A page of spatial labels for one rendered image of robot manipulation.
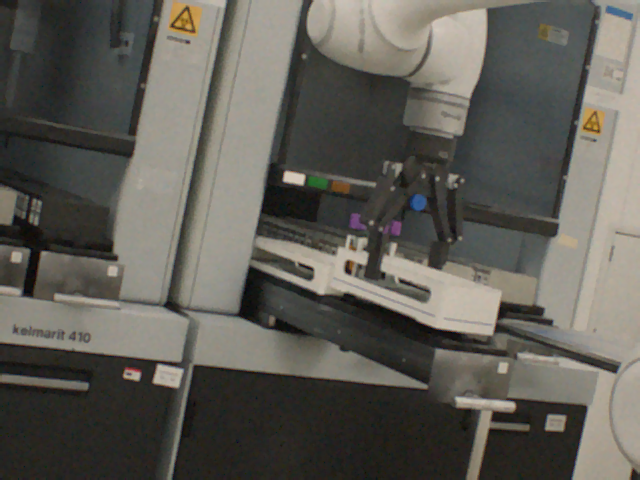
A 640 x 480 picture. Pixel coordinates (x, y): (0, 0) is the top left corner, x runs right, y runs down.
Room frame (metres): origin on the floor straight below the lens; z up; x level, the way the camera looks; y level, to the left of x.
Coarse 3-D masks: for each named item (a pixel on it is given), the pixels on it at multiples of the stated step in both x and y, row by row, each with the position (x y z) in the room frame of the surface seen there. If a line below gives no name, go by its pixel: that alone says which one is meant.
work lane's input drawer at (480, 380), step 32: (256, 288) 2.22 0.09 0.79; (288, 288) 2.15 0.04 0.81; (288, 320) 2.11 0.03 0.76; (320, 320) 2.03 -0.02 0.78; (352, 320) 1.95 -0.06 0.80; (384, 320) 1.90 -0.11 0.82; (416, 320) 2.02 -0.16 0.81; (384, 352) 1.87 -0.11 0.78; (416, 352) 1.80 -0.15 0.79; (448, 352) 1.78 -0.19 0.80; (480, 352) 1.81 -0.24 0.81; (448, 384) 1.78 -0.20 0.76; (480, 384) 1.81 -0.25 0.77
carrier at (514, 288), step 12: (492, 276) 2.46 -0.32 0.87; (504, 276) 2.48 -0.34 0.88; (516, 276) 2.49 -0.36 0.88; (492, 288) 2.46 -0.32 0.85; (504, 288) 2.48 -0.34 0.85; (516, 288) 2.49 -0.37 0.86; (528, 288) 2.51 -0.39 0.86; (504, 300) 2.48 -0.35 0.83; (516, 300) 2.49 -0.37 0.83; (528, 300) 2.51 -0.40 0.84
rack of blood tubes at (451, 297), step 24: (336, 264) 2.05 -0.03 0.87; (384, 264) 1.94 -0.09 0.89; (408, 264) 1.99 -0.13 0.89; (336, 288) 2.04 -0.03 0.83; (384, 288) 1.96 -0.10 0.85; (408, 288) 2.02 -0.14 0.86; (432, 288) 1.83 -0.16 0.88; (456, 288) 1.81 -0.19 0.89; (480, 288) 1.84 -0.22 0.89; (408, 312) 1.87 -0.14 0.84; (432, 312) 1.82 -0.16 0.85; (456, 312) 1.82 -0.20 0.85; (480, 312) 1.84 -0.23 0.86
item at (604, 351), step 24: (504, 336) 2.15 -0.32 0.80; (528, 336) 2.10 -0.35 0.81; (552, 336) 2.11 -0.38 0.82; (576, 336) 2.19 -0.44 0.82; (600, 336) 2.28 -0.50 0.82; (624, 336) 2.37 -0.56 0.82; (576, 360) 2.01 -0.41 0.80; (600, 360) 1.97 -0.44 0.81; (480, 432) 2.17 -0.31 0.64; (480, 456) 2.18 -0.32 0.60
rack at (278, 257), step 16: (256, 240) 2.29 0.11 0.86; (272, 240) 2.33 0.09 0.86; (256, 256) 2.35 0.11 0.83; (272, 256) 2.36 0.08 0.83; (288, 256) 2.18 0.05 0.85; (304, 256) 2.14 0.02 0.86; (320, 256) 2.19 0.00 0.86; (272, 272) 2.22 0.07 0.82; (288, 272) 2.25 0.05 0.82; (304, 272) 2.26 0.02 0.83; (320, 272) 2.09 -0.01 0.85; (320, 288) 2.08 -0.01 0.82
